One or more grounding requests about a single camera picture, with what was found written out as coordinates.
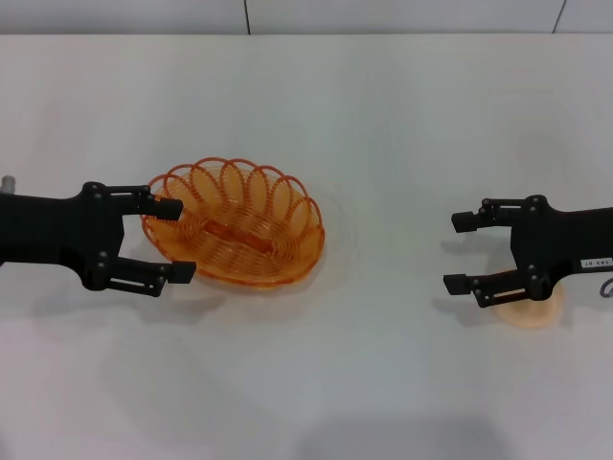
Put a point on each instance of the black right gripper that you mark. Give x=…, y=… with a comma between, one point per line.
x=555, y=244

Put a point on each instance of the pale peach bun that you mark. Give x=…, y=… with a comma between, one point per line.
x=527, y=317

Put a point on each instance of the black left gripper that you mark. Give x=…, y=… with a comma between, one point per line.
x=52, y=230

